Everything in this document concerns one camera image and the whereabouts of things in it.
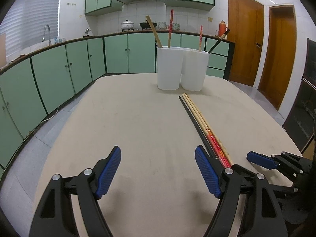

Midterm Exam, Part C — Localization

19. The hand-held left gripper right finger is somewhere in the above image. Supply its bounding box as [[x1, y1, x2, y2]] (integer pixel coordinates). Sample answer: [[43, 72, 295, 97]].
[[195, 145, 289, 237]]

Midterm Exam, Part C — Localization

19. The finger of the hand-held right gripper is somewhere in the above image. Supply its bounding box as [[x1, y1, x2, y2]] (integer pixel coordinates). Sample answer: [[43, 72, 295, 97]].
[[247, 150, 312, 176], [241, 175, 300, 199]]

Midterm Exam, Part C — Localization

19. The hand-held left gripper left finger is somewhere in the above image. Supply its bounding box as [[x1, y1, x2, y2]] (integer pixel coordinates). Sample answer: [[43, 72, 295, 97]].
[[28, 146, 122, 237]]

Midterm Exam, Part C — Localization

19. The white plastic utensil holder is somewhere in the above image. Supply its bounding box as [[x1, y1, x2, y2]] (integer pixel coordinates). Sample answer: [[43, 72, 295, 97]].
[[156, 45, 210, 91]]

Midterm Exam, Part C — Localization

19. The plain wooden chopstick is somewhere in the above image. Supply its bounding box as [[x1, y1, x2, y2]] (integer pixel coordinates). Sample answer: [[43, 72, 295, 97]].
[[145, 15, 163, 48]]

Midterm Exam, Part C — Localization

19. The dark glass-front cabinet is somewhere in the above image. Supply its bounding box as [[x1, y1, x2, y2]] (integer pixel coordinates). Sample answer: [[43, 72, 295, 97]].
[[282, 38, 316, 153]]

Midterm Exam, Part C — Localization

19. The plain wooden door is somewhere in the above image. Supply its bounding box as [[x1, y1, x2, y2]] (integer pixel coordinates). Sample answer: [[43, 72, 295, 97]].
[[257, 4, 303, 111]]

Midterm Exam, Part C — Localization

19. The green base cabinet run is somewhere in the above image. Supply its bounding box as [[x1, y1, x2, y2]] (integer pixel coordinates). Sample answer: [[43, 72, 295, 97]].
[[0, 32, 235, 176]]

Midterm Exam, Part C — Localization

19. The white cooking pot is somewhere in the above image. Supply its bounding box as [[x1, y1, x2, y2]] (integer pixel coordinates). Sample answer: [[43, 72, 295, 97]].
[[121, 20, 135, 32]]

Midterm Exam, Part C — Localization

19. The metal kitchen faucet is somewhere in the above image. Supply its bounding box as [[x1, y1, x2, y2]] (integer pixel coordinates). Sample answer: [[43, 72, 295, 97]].
[[42, 25, 52, 46]]

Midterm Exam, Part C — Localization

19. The black wok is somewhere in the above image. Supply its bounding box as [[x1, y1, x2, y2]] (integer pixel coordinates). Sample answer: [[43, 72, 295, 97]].
[[139, 22, 158, 30]]

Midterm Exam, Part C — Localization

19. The white window blind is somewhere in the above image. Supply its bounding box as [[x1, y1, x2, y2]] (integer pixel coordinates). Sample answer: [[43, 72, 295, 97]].
[[0, 0, 65, 62]]

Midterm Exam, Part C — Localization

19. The white power cable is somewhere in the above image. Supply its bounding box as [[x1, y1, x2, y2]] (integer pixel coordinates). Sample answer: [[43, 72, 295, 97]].
[[37, 107, 60, 126]]

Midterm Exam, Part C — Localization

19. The wooden door with handle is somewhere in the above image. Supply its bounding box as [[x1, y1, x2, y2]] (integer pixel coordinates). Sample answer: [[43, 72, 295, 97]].
[[227, 0, 265, 87]]

